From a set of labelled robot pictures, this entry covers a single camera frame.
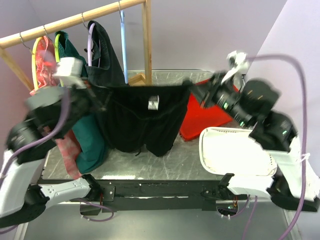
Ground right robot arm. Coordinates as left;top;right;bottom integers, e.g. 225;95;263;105
190;72;320;212

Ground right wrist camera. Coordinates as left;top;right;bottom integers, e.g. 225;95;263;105
221;50;249;84

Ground aluminium rail frame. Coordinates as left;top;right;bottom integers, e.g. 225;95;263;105
14;194;303;240

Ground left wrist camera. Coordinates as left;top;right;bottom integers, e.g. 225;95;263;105
53;57;86;89

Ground black shorts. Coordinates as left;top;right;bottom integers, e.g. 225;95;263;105
91;80;193;157

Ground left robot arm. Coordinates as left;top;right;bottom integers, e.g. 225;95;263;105
0;86;103;228

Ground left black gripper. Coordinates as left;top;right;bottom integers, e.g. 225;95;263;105
56;75;115;136

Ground light blue hanger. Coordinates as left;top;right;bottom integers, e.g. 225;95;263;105
120;10;129;84

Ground lilac hanger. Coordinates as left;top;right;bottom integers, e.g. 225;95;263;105
87;23;95;67

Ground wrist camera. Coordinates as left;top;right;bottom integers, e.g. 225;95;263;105
53;57;86;89
221;50;249;84

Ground pink patterned shorts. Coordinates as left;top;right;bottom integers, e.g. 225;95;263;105
30;36;82;180

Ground dark green shorts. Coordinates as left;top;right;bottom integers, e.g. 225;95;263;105
85;20;126;87

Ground yellow hanger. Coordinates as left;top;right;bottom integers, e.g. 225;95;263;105
31;37;43;92

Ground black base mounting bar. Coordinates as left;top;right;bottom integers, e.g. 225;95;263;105
84;180;247;211

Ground red plastic tray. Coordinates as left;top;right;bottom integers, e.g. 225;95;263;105
179;93;233;142

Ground white perforated laundry basket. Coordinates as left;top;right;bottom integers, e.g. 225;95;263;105
199;127;277;177

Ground teal green shorts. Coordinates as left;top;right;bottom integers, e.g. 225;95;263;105
54;31;107;179

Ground lime green hanger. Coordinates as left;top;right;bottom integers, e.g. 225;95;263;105
54;33;61;63

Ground wooden clothes rack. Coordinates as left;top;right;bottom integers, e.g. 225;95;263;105
0;0;152;91

